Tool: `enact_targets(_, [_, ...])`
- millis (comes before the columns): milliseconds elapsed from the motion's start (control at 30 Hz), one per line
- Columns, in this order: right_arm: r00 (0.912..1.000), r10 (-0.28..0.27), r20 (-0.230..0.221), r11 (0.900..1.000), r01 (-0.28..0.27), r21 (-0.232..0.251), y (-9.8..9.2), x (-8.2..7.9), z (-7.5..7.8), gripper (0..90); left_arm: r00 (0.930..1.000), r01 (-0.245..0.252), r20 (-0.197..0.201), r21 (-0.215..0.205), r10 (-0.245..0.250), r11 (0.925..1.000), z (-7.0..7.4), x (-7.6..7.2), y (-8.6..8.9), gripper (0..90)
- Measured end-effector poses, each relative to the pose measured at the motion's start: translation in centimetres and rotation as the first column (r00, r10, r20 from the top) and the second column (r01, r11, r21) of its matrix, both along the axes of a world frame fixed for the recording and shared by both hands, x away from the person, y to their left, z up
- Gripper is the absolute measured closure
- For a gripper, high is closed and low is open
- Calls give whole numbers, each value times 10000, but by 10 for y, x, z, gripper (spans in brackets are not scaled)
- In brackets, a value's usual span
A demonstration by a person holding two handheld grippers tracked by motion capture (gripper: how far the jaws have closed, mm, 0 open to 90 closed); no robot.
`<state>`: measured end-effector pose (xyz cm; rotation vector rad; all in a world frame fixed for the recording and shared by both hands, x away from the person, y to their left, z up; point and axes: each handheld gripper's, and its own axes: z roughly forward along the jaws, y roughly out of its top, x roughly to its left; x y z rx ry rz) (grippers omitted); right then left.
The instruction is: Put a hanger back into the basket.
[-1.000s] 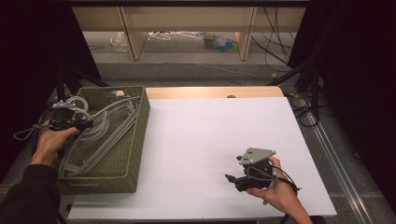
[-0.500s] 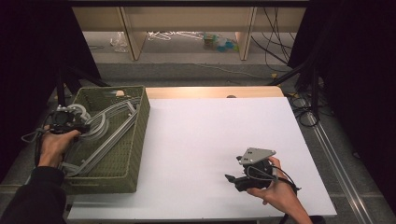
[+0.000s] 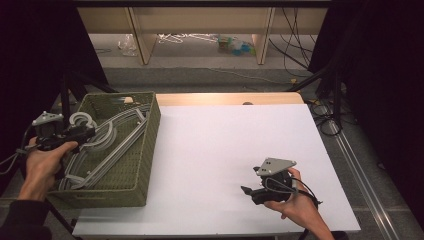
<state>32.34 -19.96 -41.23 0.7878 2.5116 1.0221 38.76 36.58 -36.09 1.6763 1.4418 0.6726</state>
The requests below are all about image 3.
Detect black coiled floor cables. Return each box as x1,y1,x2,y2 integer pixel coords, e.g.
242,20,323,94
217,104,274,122
308,98,344,137

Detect black metal stand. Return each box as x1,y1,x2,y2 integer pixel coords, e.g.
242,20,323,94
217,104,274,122
286,63,344,129
59,68,118,134

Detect black hanging cables bundle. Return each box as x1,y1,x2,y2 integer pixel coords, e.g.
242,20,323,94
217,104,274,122
268,7,318,69

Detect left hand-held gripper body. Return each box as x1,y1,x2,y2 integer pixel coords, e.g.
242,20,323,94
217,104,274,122
31,111,76,152

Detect person's right hand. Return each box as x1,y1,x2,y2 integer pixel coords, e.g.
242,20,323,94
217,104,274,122
264,167,323,230

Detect clear plastic bag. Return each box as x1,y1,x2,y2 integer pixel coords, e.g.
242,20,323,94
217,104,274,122
117,33,138,57

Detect light wooden desk frame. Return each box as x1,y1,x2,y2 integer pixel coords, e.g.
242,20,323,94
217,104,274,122
76,7,329,66

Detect left hand-held gripper cable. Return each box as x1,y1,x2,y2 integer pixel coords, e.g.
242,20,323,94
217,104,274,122
0,126,34,176

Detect dark curtain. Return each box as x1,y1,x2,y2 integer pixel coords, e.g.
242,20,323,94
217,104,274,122
0,0,108,198
308,0,424,231

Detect right hand-held gripper cable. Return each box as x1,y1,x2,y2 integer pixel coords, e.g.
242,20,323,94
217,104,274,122
264,176,324,206

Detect white table sheet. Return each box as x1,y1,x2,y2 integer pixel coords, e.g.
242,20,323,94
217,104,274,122
71,103,362,238

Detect person's left hand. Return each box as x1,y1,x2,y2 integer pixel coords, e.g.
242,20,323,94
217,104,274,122
17,136,80,201

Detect green woven basket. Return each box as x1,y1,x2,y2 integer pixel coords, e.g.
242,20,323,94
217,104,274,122
46,91,162,208

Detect thin floor cable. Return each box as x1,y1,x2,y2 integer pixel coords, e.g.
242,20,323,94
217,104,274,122
206,67,294,84

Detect colourful plastic toys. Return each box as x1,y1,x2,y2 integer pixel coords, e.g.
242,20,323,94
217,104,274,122
217,34,256,57

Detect white hangers bundle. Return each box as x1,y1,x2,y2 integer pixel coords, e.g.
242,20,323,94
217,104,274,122
157,32,219,45

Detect hand-held gripper cable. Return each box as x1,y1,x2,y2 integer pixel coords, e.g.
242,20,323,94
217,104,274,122
264,176,324,206
0,126,34,176

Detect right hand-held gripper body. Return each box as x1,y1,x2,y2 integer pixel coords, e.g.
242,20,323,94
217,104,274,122
251,157,298,205

